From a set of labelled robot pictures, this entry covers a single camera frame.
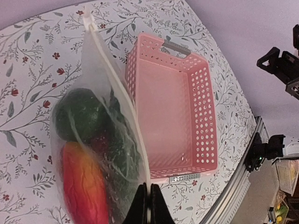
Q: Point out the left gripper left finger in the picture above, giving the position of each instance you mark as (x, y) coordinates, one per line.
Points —
(138, 211)

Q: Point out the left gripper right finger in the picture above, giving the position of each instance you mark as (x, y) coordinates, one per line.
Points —
(159, 213)

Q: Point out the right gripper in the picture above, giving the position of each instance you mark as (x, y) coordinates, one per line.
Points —
(272, 63)

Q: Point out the red orange fake pepper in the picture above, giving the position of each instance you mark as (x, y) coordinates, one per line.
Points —
(83, 186)

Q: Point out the clear zip top bag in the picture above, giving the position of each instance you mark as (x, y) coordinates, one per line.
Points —
(100, 74)

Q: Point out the green fake vegetable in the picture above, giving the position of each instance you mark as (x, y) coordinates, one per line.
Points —
(100, 124)

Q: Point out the pink plastic basket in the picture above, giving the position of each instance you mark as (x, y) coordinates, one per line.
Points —
(173, 96)

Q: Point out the floral table mat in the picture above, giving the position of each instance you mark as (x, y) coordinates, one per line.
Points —
(40, 59)

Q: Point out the aluminium front rail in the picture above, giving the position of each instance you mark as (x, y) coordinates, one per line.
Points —
(248, 195)

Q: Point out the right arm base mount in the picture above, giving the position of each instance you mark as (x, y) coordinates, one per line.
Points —
(259, 151)

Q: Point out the white wire basket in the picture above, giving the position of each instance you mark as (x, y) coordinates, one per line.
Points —
(288, 173)

